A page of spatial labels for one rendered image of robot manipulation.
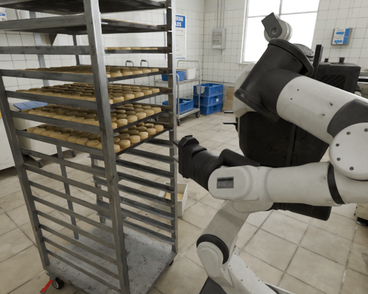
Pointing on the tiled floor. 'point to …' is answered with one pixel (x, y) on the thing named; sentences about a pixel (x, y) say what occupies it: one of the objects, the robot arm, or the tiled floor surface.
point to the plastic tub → (177, 198)
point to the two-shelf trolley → (178, 95)
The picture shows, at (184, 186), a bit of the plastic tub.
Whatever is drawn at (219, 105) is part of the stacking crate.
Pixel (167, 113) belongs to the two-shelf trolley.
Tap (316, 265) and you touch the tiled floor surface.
